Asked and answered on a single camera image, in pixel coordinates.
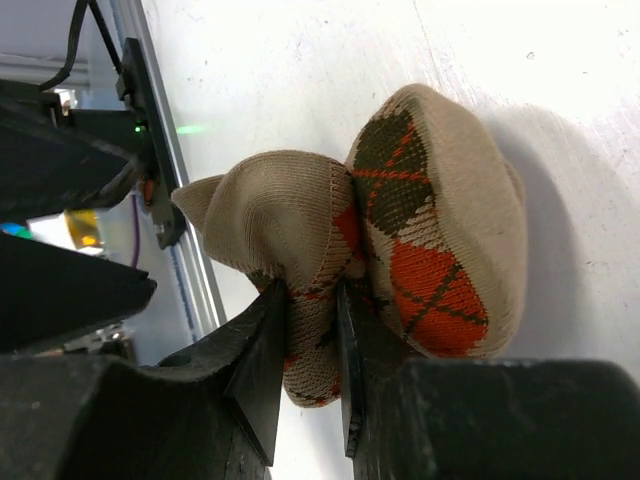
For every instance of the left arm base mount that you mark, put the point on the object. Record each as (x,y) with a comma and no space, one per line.
(142,117)

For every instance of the aluminium frame rail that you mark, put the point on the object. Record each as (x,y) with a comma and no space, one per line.
(54,162)

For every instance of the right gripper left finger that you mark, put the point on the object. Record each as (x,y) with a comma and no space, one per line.
(208,411)

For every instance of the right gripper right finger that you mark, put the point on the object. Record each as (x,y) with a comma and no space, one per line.
(407,416)

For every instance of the beige orange argyle sock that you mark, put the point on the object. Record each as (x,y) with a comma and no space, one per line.
(426,217)

